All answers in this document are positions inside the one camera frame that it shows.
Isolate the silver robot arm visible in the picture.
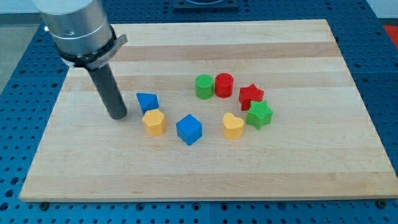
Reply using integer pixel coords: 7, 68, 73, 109
34, 0, 127, 70

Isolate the yellow hexagon block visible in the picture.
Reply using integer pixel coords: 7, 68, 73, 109
142, 109, 167, 136

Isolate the blue triangle block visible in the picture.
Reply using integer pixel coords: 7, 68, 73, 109
136, 93, 159, 114

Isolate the blue cube block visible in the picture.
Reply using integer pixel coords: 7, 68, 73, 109
176, 114, 203, 146

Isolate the green cylinder block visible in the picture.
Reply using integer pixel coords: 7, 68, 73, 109
195, 74, 214, 100

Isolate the yellow heart block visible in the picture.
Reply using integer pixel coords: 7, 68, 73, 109
223, 113, 245, 139

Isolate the red cylinder block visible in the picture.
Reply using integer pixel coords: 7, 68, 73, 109
215, 73, 234, 98

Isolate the wooden board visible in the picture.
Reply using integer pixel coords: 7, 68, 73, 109
19, 19, 397, 202

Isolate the red star block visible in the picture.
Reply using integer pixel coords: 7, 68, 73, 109
238, 83, 264, 111

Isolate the green star block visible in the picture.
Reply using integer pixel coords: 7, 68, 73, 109
246, 100, 274, 130

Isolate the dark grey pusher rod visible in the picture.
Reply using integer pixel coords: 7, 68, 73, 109
88, 64, 127, 119

